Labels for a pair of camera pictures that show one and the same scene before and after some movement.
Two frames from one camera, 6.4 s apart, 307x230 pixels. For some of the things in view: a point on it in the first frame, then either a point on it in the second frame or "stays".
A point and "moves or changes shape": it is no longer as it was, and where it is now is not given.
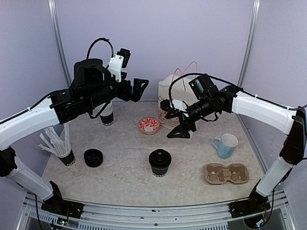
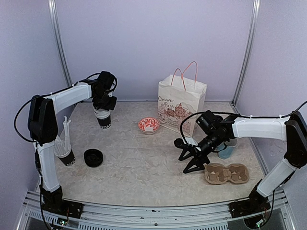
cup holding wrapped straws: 57,147 stays
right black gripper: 185,133 → 196,161
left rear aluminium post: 53,19 stays
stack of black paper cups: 107,115 moves or changes shape
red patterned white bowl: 148,125 stays
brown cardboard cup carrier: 217,173 stays
